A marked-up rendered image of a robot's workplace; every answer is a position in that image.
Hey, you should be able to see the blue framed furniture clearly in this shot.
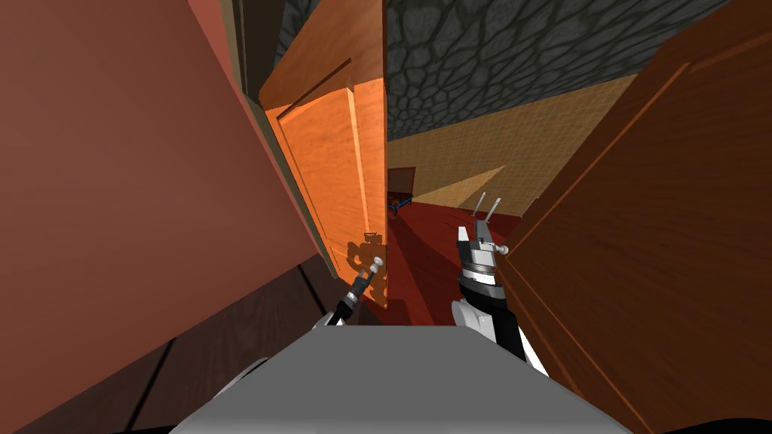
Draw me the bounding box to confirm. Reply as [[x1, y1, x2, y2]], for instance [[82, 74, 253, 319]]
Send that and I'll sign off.
[[387, 192, 415, 219]]

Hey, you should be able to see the dark brown door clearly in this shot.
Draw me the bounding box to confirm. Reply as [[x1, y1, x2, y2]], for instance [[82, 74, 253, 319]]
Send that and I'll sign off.
[[387, 167, 417, 200]]

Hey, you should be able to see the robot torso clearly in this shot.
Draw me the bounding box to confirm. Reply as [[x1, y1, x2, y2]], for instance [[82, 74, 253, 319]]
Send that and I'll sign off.
[[168, 325, 634, 434]]

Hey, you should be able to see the orange wooden door leaf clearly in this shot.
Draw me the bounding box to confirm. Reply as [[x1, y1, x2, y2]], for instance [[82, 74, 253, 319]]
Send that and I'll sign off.
[[259, 0, 388, 310]]

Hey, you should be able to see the brown wooden door leaf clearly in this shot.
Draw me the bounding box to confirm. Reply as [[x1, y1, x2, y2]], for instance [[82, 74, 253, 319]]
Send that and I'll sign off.
[[495, 0, 772, 434]]

